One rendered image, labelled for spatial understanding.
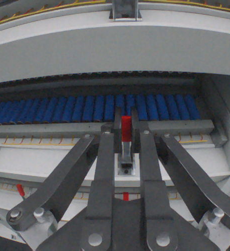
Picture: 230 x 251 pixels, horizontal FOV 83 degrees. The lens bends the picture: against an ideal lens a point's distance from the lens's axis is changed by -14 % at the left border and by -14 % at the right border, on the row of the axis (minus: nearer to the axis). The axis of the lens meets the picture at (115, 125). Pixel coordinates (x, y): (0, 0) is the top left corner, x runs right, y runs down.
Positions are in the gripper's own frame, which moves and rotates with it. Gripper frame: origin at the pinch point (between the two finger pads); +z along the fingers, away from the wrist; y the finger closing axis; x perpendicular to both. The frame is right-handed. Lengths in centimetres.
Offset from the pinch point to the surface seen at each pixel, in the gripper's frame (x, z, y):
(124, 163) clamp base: -7.5, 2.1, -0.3
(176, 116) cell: -2.1, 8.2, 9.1
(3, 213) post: -37, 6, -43
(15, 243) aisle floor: -101, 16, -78
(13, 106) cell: -0.3, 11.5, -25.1
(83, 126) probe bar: -2.8, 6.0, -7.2
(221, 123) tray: -2.9, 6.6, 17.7
